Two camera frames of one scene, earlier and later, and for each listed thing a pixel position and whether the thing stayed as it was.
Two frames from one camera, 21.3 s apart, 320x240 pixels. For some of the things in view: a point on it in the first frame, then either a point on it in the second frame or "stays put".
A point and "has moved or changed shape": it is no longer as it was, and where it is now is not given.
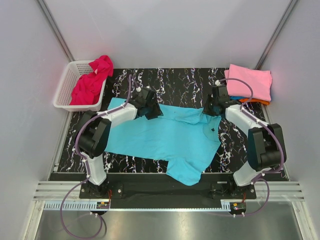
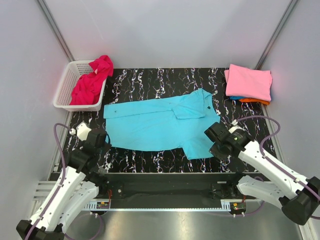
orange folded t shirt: [255, 100] stays put
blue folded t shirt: [236, 97] stays put
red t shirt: [88, 87] stays put
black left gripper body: [150, 106] -> [104, 149]
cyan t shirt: [187, 139] has moved or changed shape
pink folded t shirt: [260, 80] stays put
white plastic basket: [73, 70] stays put
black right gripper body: [215, 102] -> [216, 150]
